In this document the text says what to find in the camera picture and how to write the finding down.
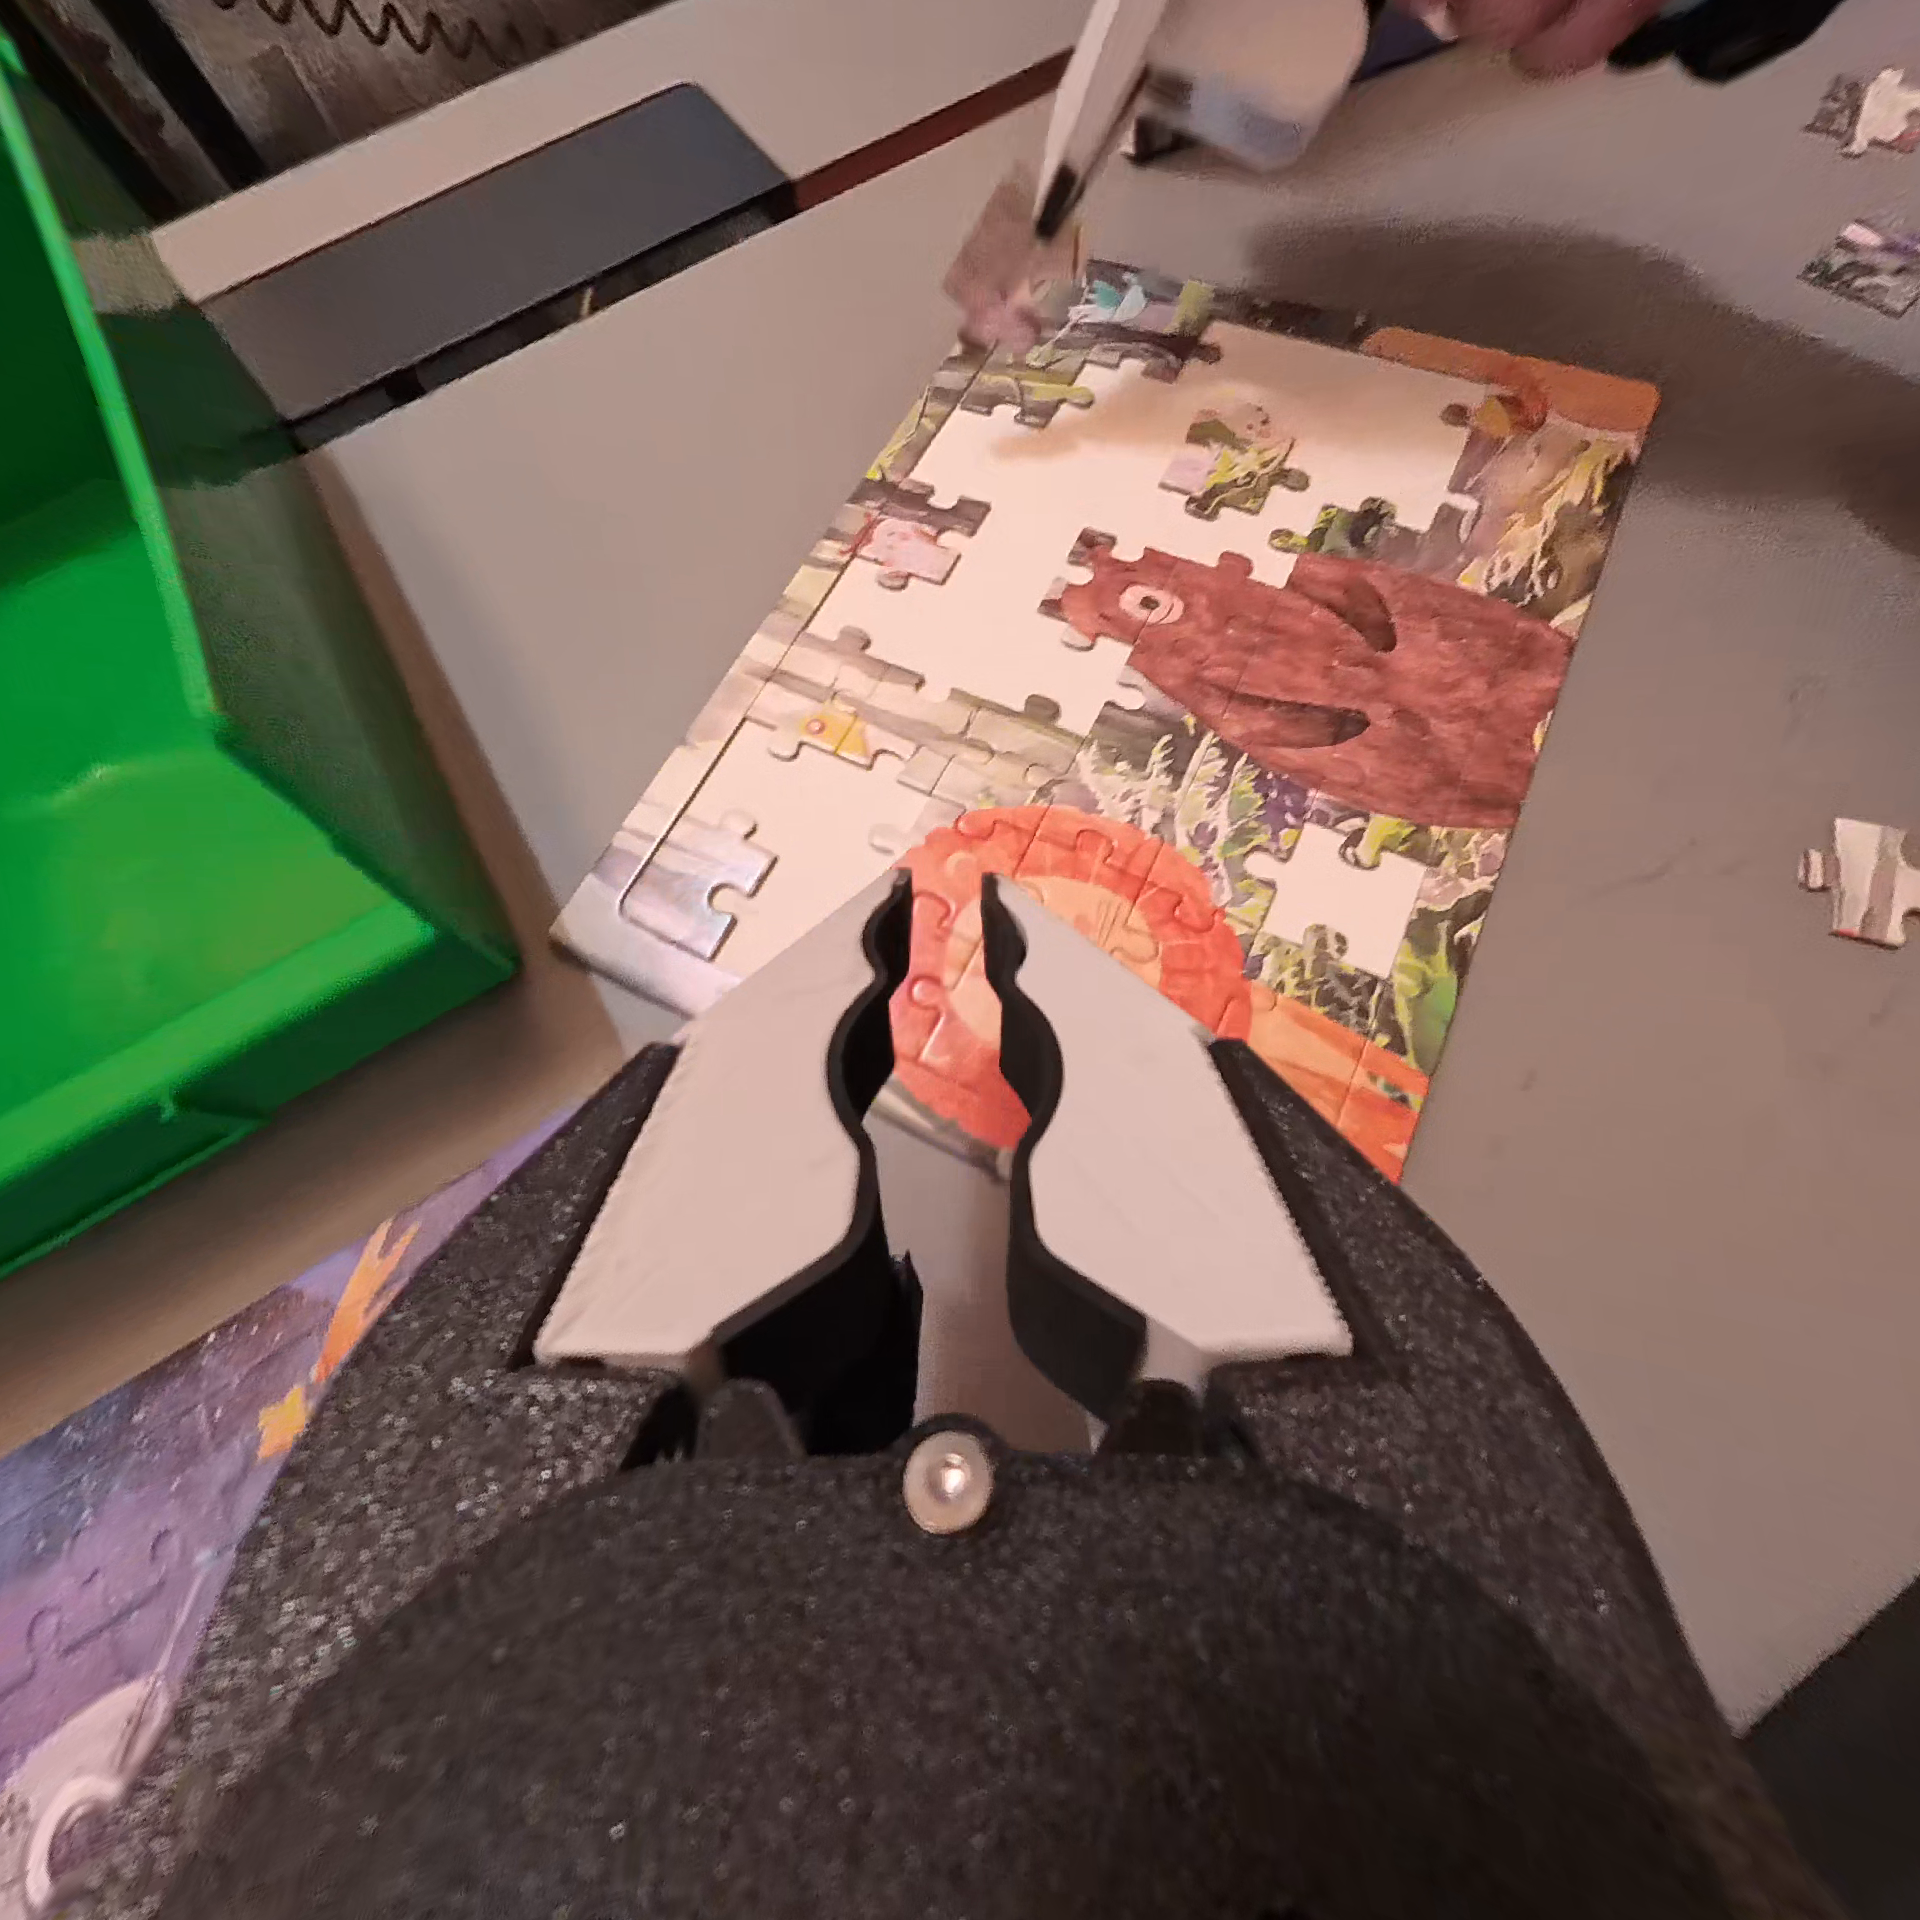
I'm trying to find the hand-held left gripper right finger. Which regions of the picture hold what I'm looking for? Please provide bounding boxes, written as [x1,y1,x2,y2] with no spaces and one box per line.
[979,874,1353,1450]

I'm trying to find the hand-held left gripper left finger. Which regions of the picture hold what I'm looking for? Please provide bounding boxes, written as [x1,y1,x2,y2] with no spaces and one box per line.
[533,872,921,1391]

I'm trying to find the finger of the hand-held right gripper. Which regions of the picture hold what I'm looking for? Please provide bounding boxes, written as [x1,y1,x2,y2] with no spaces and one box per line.
[1031,0,1172,242]

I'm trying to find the grey striped puzzle piece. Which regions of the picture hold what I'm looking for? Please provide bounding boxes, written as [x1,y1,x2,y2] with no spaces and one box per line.
[941,187,1092,358]

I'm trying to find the assembled orange lion pieces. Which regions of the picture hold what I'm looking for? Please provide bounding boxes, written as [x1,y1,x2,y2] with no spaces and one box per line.
[884,808,1431,1182]

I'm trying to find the pink green puzzle piece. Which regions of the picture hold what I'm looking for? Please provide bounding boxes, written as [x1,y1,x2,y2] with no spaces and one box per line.
[1161,402,1310,521]

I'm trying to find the jigsaw puzzle frame board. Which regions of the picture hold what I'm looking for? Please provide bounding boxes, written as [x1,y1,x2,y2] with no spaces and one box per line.
[550,263,1665,1191]

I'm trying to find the brown green puzzle piece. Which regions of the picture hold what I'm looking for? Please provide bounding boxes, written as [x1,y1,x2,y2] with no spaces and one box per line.
[1295,503,1431,568]

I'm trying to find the pink spotted puzzle piece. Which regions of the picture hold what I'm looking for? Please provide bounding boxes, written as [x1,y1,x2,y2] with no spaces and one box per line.
[855,518,965,591]

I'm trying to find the jigsaw pieces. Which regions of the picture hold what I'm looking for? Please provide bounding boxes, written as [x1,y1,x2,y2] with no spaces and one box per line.
[1796,66,1920,951]

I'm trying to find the person's right hand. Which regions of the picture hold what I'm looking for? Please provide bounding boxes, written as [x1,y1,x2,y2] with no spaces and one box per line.
[1505,0,1670,81]

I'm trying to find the black flat panel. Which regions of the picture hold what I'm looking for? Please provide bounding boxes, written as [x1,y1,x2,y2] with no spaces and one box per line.
[201,82,793,416]

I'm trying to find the space themed puzzle board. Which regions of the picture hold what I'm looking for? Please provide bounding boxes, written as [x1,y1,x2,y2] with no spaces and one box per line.
[0,1118,602,1920]

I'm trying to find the green plastic bin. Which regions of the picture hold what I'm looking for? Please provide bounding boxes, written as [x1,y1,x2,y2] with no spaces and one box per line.
[0,31,522,1281]

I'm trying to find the black coiled cable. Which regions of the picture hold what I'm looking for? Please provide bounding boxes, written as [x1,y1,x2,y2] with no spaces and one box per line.
[223,0,485,65]

